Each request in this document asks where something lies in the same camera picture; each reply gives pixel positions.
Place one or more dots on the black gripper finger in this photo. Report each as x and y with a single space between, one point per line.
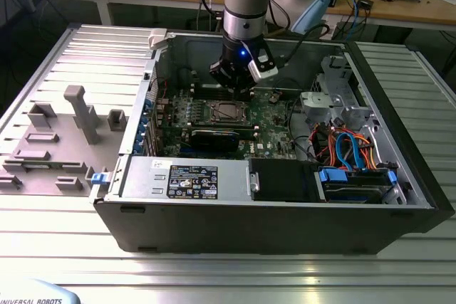
222 73
247 87

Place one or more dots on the silver CPU with green edge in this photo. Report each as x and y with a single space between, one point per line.
229 110

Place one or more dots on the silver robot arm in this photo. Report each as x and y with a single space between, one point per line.
246 5

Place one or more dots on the black RAM slot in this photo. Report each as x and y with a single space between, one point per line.
249 129
203 94
203 90
231 124
203 87
203 97

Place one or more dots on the CPU socket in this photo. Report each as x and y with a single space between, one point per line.
212 120

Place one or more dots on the round silver coin battery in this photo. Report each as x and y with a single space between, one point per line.
274 97

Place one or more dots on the green motherboard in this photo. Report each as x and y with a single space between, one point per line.
270 119

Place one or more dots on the black graphics card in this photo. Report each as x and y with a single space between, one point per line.
213 140

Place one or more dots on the silver metal disk bay cage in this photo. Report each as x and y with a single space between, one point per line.
313 103

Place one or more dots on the beige plastic case latch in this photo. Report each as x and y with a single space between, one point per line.
156 38

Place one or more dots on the blue card retention clip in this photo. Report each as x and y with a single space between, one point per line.
144 119
139 140
142 129

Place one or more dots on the grey power supply unit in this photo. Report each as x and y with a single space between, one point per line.
149 179

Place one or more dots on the black and grey PC case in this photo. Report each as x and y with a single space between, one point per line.
249 225

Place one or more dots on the small black box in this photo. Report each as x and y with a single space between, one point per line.
365 3

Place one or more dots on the hard disk in blue carrier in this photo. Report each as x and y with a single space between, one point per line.
352 190

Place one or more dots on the blue plastic case latch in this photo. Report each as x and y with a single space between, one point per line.
99 178

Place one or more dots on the grey parts rack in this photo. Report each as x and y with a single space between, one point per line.
64 161

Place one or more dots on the green RAM stick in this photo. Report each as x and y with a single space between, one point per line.
42 166

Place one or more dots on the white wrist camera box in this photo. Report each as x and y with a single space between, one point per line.
263 72

